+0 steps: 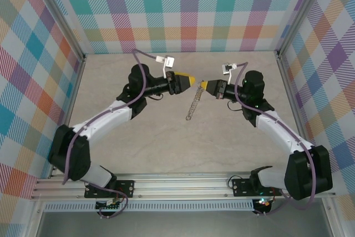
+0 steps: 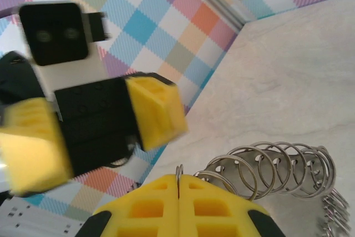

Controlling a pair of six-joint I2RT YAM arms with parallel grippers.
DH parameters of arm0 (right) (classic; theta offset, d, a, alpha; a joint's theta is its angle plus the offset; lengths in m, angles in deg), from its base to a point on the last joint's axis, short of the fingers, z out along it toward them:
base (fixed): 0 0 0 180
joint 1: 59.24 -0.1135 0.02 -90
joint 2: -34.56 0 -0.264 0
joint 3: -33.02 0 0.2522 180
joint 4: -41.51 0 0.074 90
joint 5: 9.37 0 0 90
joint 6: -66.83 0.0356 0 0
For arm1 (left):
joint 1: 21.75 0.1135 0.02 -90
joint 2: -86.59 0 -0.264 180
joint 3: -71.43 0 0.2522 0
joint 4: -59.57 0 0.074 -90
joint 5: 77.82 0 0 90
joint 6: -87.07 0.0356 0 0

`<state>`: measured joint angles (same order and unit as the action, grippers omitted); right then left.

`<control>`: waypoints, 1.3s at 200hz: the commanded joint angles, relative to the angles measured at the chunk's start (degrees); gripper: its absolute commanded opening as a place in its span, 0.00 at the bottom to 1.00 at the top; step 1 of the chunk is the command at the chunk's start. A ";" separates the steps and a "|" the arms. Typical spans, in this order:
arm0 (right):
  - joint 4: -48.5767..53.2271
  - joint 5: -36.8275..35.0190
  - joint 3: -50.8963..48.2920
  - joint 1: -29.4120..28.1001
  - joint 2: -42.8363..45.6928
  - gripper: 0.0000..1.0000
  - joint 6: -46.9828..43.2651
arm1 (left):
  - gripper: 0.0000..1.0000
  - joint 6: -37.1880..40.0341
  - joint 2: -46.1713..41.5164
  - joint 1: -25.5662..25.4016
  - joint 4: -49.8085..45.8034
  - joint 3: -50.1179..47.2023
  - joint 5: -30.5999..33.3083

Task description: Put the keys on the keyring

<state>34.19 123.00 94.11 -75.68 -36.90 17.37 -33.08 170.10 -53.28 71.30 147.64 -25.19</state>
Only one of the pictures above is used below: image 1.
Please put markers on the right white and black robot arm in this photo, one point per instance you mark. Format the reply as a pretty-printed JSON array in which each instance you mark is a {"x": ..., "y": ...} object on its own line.
[{"x": 280, "y": 134}]

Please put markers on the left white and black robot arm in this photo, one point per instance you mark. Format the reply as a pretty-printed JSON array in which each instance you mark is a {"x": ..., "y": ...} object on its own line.
[{"x": 105, "y": 117}]

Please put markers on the grey metal panel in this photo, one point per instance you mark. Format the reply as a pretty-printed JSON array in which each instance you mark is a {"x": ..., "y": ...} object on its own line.
[{"x": 180, "y": 224}]

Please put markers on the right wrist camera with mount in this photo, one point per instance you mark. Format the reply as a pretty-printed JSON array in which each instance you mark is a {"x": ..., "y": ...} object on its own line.
[{"x": 225, "y": 69}]

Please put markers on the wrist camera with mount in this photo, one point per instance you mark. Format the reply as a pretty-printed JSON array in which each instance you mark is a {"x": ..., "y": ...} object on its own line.
[
  {"x": 225, "y": 69},
  {"x": 170, "y": 61}
]

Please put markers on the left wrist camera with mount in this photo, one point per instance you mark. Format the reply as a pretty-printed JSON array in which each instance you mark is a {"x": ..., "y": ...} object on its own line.
[{"x": 170, "y": 61}]

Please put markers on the aluminium side rail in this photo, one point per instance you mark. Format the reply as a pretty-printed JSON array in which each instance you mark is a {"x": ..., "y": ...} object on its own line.
[
  {"x": 74, "y": 90},
  {"x": 290, "y": 90}
]

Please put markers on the aluminium frame post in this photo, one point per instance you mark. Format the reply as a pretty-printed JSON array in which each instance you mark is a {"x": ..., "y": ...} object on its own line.
[
  {"x": 62, "y": 17},
  {"x": 298, "y": 17}
]

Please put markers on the long aluminium base rail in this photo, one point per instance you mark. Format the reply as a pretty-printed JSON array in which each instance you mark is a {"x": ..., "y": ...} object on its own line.
[{"x": 180, "y": 185}]

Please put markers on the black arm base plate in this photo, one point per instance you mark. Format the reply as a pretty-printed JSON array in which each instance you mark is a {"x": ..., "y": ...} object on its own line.
[
  {"x": 242, "y": 188},
  {"x": 126, "y": 188}
]

